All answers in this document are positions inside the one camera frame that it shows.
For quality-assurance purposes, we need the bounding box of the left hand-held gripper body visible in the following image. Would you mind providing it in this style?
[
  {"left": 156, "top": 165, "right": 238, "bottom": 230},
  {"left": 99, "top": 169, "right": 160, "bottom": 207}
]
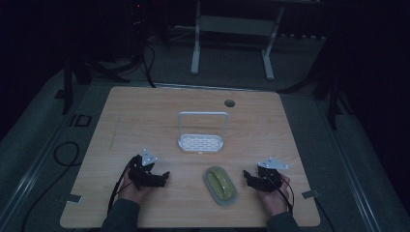
[{"left": 128, "top": 148, "right": 167, "bottom": 190}]

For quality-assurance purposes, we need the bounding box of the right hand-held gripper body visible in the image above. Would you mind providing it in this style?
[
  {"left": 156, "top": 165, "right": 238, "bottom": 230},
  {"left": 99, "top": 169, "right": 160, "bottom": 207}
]
[{"left": 250, "top": 157, "right": 290, "bottom": 194}]

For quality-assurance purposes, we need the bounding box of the person's left hand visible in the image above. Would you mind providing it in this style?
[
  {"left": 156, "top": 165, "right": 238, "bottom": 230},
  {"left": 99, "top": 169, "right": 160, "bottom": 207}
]
[{"left": 117, "top": 173, "right": 153, "bottom": 206}]

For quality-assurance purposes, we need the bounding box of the person's right hand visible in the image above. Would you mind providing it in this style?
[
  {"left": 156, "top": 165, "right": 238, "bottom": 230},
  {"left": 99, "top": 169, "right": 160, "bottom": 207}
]
[{"left": 257, "top": 173, "right": 292, "bottom": 218}]

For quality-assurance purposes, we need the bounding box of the green oval soap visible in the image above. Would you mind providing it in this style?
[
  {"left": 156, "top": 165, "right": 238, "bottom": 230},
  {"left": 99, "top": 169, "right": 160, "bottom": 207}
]
[{"left": 206, "top": 166, "right": 235, "bottom": 202}]

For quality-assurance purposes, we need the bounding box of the grey tape strip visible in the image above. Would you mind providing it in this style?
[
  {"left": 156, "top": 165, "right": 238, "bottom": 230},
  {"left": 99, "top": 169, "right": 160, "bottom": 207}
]
[
  {"left": 65, "top": 193, "right": 83, "bottom": 204},
  {"left": 301, "top": 189, "right": 321, "bottom": 200}
]

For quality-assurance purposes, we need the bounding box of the black tripod stand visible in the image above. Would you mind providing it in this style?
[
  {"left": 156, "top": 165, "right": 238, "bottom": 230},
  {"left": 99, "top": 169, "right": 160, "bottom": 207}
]
[
  {"left": 278, "top": 61, "right": 356, "bottom": 131},
  {"left": 53, "top": 54, "right": 132, "bottom": 116}
]

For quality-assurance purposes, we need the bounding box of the white metal stand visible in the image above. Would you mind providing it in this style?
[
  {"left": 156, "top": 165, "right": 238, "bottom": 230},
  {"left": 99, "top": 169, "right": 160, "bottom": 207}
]
[{"left": 190, "top": 0, "right": 286, "bottom": 82}]

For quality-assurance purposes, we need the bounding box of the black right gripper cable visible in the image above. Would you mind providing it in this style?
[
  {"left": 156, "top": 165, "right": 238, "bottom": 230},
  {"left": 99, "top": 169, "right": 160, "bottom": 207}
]
[{"left": 266, "top": 175, "right": 296, "bottom": 215}]

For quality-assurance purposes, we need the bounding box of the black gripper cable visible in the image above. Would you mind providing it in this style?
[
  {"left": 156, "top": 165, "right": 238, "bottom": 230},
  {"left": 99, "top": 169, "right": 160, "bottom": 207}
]
[
  {"left": 266, "top": 175, "right": 296, "bottom": 215},
  {"left": 107, "top": 157, "right": 137, "bottom": 215}
]

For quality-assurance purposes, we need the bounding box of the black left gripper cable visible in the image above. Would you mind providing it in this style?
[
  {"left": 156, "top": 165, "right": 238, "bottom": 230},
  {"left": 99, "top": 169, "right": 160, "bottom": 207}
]
[{"left": 107, "top": 157, "right": 137, "bottom": 215}]

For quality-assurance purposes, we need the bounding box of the white slotted rack with handle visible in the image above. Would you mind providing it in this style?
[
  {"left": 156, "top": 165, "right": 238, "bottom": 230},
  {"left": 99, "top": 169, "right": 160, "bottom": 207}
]
[{"left": 177, "top": 110, "right": 230, "bottom": 154}]

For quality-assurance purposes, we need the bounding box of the metal floor rail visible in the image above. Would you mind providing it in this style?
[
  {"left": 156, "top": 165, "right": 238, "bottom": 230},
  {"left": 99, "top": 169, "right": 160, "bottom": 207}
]
[
  {"left": 0, "top": 84, "right": 107, "bottom": 226},
  {"left": 317, "top": 105, "right": 388, "bottom": 232}
]

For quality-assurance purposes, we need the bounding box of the black looped floor cable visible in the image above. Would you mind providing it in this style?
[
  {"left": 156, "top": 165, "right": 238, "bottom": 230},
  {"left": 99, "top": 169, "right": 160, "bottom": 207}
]
[{"left": 19, "top": 140, "right": 82, "bottom": 232}]

